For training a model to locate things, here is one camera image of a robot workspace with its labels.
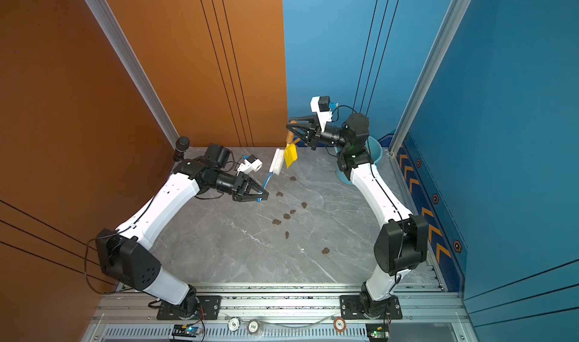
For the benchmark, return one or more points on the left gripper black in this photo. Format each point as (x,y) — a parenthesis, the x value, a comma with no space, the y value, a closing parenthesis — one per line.
(243,184)

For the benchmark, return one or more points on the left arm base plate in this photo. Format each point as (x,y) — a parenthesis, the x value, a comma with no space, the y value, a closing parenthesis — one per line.
(205,306)

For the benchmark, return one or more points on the green circuit board right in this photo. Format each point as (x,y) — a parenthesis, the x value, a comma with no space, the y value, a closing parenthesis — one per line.
(377,333)

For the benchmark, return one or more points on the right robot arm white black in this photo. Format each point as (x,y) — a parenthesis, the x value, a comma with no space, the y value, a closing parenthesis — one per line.
(402,242)

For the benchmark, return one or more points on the green circuit board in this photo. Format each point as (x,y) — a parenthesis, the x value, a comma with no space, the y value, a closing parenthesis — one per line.
(185,331)
(377,333)

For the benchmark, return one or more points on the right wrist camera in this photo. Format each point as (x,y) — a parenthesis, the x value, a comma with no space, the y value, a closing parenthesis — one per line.
(324,109)

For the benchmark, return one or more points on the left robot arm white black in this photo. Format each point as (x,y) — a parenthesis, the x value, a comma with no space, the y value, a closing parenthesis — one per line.
(124,254)

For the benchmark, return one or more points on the green circuit board left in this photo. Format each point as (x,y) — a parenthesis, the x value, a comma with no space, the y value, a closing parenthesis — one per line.
(185,331)

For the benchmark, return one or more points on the black microphone on stand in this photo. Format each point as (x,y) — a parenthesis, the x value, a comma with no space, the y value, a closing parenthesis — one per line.
(181,146)

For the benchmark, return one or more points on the turquoise plastic bucket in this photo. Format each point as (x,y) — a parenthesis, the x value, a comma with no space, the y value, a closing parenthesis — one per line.
(374,153)

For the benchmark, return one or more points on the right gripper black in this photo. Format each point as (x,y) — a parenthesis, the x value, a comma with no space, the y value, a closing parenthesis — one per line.
(316,136)

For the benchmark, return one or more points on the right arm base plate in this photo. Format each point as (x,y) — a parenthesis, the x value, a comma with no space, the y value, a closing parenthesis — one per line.
(363,307)

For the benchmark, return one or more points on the red rimmed round sticker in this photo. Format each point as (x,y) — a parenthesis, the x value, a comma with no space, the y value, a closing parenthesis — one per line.
(339,325)

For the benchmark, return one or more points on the yellow scoop wooden handle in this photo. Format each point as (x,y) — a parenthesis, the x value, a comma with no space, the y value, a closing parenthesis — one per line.
(290,152)

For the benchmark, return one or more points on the scrub brush blue white handle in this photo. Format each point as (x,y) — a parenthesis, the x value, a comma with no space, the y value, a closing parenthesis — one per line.
(275,168)

